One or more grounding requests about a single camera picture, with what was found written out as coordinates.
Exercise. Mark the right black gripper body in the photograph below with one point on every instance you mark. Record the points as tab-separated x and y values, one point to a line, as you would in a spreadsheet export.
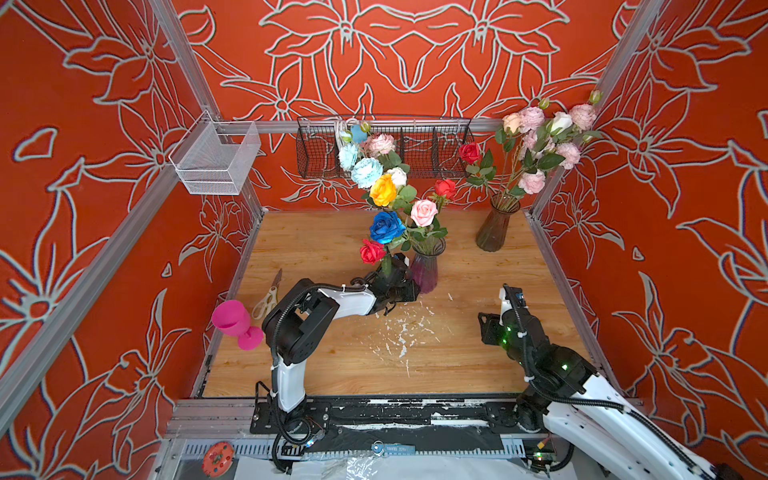
503	330

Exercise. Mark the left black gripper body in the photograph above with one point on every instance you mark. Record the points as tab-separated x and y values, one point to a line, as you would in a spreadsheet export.
398	285

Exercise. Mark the large red rose stem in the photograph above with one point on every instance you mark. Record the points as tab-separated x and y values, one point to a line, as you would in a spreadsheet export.
375	253

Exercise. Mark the purple glass vase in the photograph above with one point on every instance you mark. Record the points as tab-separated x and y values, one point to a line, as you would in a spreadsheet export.
424	267

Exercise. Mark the orange yellow rose stem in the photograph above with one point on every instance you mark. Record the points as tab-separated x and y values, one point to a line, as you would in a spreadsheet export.
388	196

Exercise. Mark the brown glass vase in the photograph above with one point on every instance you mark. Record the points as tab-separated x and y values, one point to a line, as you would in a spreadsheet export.
491	236

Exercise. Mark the red rosebud stem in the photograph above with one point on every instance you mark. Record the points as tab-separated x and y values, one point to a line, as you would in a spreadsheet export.
444	192

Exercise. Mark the pale blue flower stem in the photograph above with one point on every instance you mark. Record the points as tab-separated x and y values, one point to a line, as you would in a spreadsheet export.
361	170

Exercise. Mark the pink mottled flower stem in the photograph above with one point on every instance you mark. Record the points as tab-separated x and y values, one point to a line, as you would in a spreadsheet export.
383	147

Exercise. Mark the pink peony stem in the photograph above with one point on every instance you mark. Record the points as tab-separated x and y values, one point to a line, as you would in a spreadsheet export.
528	184

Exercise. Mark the pink carnation stem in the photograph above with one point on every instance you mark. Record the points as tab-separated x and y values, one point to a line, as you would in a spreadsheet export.
571	154

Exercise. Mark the peach rose stem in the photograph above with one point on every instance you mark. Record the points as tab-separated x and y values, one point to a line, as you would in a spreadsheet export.
511	126

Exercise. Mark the pale pink flower stem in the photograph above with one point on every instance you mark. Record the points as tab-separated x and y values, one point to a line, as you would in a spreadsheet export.
532	118

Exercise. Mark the small pink rose stem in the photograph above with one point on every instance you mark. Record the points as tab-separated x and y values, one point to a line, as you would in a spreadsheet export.
425	231

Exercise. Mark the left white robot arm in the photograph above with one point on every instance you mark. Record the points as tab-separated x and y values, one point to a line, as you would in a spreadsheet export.
295	327

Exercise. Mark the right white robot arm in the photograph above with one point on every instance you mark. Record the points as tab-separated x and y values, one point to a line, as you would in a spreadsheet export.
567	396

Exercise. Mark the light blue box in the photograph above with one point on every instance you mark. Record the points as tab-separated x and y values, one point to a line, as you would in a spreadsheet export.
358	133

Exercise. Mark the pink plastic cup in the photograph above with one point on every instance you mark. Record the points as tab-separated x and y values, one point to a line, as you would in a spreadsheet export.
231	318

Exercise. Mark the clear plastic bin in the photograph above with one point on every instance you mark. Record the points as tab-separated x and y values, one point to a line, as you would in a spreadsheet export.
216	157

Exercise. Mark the red plastic wheel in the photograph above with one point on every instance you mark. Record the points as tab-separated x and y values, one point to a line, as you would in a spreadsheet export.
218	459

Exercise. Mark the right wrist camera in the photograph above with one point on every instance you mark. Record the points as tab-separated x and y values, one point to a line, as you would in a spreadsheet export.
514	307

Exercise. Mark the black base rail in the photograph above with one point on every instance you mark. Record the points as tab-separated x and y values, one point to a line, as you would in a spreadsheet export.
487	425

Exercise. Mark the white handled scissors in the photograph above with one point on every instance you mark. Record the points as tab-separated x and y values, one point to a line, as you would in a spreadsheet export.
269	301

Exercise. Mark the black wire basket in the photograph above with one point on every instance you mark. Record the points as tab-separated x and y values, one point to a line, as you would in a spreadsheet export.
429	145

